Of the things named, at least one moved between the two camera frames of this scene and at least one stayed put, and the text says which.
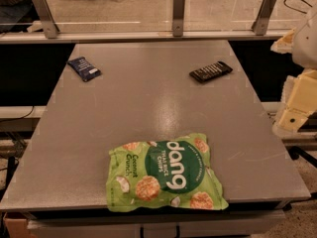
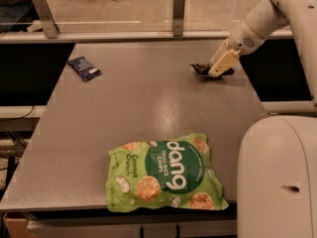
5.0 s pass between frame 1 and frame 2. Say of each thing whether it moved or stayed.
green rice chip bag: stayed
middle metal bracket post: stayed
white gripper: moved
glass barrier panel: stayed
